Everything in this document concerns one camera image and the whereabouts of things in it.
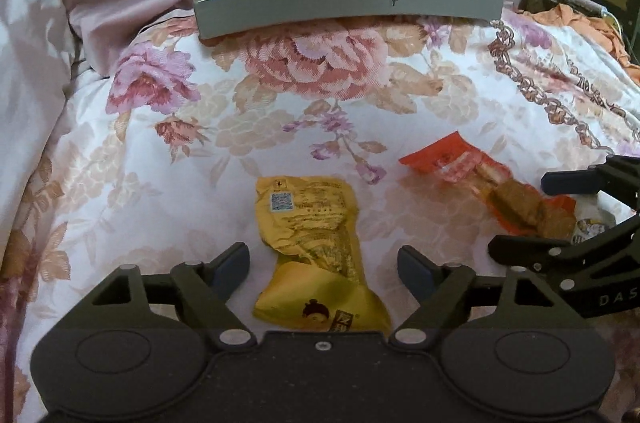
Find orange cloth on bed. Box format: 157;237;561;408
524;4;640;85

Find white green jelly packet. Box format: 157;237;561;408
570;197;616;244

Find pale pink quilt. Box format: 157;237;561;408
1;0;78;247

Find yellow dried snack pouch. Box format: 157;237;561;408
253;176;392;334

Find floral bed cover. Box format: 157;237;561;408
1;10;639;422

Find orange red biscuit packet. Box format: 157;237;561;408
399;132;576;240

